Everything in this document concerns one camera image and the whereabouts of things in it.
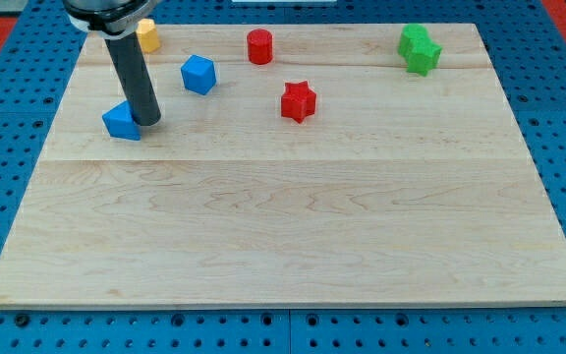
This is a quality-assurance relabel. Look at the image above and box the red star block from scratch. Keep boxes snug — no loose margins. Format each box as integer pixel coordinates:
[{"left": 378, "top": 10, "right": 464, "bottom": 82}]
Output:
[{"left": 280, "top": 81, "right": 317, "bottom": 124}]

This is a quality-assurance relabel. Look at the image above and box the light wooden board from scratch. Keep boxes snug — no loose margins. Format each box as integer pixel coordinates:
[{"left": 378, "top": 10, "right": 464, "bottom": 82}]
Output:
[{"left": 0, "top": 24, "right": 566, "bottom": 311}]

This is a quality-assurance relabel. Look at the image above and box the green star block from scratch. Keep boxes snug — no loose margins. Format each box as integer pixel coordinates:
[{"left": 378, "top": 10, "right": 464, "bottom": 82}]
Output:
[{"left": 405, "top": 39, "right": 442, "bottom": 77}]

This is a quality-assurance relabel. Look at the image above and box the green rounded block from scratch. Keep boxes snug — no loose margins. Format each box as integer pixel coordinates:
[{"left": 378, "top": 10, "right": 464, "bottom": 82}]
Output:
[{"left": 398, "top": 24, "right": 430, "bottom": 59}]

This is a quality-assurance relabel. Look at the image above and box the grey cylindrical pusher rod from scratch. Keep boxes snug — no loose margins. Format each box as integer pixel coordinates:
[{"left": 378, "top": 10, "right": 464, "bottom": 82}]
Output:
[{"left": 105, "top": 32, "right": 161, "bottom": 126}]

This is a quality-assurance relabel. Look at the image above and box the blue cube block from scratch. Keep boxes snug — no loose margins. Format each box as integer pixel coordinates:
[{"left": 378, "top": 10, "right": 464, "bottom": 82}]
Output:
[{"left": 181, "top": 55, "right": 216, "bottom": 95}]

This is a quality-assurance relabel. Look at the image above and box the yellow hexagon block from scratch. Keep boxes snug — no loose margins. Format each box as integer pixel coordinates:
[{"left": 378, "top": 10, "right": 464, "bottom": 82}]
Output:
[{"left": 136, "top": 19, "right": 161, "bottom": 53}]

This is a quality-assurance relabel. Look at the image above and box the blue triangular block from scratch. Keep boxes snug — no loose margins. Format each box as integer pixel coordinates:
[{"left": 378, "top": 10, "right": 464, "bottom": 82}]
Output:
[{"left": 102, "top": 101, "right": 141, "bottom": 141}]

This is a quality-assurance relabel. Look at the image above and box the black robot arm flange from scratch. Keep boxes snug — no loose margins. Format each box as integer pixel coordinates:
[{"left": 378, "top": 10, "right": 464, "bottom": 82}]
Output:
[{"left": 62, "top": 0, "right": 160, "bottom": 39}]

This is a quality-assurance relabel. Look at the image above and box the red cylinder block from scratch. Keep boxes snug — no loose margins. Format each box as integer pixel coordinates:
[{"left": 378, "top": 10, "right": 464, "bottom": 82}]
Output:
[{"left": 247, "top": 29, "right": 273, "bottom": 65}]

